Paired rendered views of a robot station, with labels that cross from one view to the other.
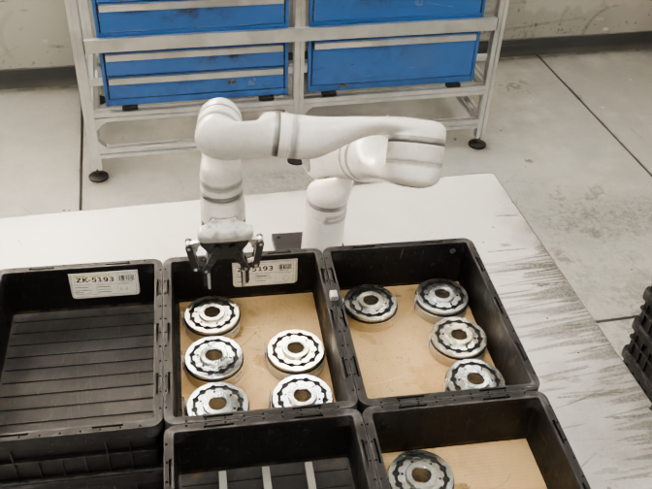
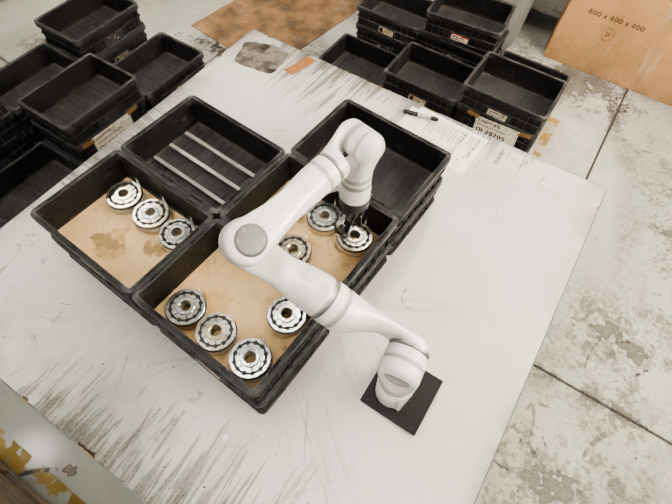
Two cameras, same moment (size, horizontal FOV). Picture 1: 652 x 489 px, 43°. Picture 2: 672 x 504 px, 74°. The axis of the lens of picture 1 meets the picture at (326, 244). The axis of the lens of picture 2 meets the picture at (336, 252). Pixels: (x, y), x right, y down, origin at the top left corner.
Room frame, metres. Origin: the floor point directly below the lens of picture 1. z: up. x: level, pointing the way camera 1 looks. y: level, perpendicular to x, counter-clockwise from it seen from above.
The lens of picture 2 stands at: (1.55, -0.33, 1.93)
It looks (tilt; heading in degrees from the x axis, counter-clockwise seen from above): 59 degrees down; 134
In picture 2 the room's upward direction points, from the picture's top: 4 degrees clockwise
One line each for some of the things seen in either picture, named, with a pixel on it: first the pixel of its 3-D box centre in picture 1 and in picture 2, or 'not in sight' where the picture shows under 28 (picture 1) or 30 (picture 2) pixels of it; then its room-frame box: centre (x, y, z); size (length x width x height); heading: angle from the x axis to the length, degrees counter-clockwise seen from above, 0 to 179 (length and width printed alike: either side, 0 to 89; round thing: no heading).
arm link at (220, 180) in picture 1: (220, 147); (361, 158); (1.12, 0.18, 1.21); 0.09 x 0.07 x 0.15; 4
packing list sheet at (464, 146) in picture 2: not in sight; (438, 137); (0.94, 0.83, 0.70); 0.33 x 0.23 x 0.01; 14
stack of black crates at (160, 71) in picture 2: not in sight; (163, 90); (-0.43, 0.36, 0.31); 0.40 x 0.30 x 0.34; 104
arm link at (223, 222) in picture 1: (223, 207); (349, 181); (1.10, 0.17, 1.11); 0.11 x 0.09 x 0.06; 11
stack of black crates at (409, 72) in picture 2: not in sight; (425, 97); (0.50, 1.37, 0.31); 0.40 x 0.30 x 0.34; 14
